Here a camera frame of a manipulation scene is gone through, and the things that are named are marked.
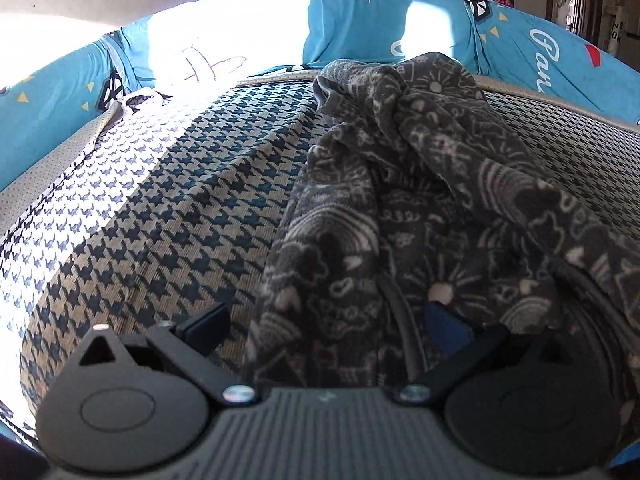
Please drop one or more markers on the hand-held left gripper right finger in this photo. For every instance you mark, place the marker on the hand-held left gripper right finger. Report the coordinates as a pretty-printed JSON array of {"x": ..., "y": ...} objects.
[{"x": 447, "y": 332}]

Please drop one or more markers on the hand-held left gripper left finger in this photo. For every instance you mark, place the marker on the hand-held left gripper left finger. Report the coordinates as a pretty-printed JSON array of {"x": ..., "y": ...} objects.
[{"x": 207, "y": 327}]

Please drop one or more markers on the grey doodle-print fleece jacket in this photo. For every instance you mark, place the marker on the grey doodle-print fleece jacket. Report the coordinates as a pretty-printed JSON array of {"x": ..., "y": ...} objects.
[{"x": 400, "y": 200}]

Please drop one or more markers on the houndstooth sofa seat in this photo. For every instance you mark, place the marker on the houndstooth sofa seat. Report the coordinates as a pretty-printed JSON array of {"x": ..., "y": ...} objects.
[{"x": 175, "y": 200}]

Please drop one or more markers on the blue printed sofa back cover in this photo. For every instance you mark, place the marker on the blue printed sofa back cover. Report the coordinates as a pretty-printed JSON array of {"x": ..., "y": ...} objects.
[{"x": 350, "y": 20}]

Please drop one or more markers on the silver refrigerator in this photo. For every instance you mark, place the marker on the silver refrigerator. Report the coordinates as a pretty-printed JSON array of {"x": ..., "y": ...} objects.
[{"x": 625, "y": 35}]

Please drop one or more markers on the brown door frame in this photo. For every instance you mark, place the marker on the brown door frame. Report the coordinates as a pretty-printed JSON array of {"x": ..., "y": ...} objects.
[{"x": 575, "y": 0}]

